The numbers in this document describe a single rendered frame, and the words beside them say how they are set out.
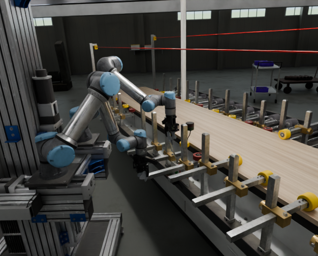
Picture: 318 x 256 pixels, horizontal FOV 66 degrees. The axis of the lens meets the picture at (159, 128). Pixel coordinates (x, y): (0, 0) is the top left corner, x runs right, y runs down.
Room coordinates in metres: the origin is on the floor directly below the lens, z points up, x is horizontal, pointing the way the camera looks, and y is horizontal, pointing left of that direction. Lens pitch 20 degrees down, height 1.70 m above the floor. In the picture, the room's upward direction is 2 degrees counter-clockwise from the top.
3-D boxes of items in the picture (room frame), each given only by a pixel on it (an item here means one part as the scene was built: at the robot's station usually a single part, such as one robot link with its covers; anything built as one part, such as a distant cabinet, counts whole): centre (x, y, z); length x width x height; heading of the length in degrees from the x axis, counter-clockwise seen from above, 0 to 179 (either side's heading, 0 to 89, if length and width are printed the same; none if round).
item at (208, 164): (1.36, -0.29, 0.94); 0.14 x 0.06 x 0.05; 25
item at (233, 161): (1.16, -0.39, 0.89); 0.04 x 0.04 x 0.48; 25
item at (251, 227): (0.88, -0.49, 0.95); 0.50 x 0.04 x 0.04; 115
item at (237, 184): (1.14, -0.40, 0.94); 0.14 x 0.06 x 0.05; 25
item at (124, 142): (1.37, 0.21, 1.12); 0.11 x 0.11 x 0.08; 41
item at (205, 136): (1.38, -0.28, 0.93); 0.04 x 0.04 x 0.48; 25
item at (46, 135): (1.19, 0.58, 1.20); 0.13 x 0.12 x 0.14; 41
